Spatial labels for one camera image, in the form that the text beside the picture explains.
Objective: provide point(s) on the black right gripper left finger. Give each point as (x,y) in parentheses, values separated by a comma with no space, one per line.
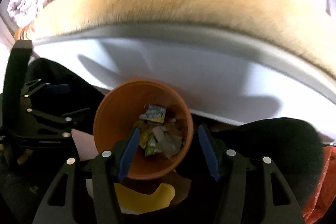
(84,192)

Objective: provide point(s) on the clear crumpled plastic trash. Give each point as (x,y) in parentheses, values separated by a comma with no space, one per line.
(169,144)

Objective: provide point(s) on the blue yellow snack packet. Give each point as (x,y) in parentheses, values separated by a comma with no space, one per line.
(154,114)

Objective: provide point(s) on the yellow floral fleece blanket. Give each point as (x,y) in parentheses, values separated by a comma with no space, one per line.
(297,26)

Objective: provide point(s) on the green snack wrapper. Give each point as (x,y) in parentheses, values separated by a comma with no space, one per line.
(151,146)

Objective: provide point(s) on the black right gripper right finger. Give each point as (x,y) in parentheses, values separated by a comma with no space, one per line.
(246,190)

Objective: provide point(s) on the red plastic bag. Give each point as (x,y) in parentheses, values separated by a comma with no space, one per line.
(324,195)

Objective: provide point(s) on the white bed frame side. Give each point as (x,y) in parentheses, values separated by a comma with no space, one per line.
(221,75)

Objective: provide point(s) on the orange plastic trash bin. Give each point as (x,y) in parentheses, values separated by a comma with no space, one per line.
(119,111)

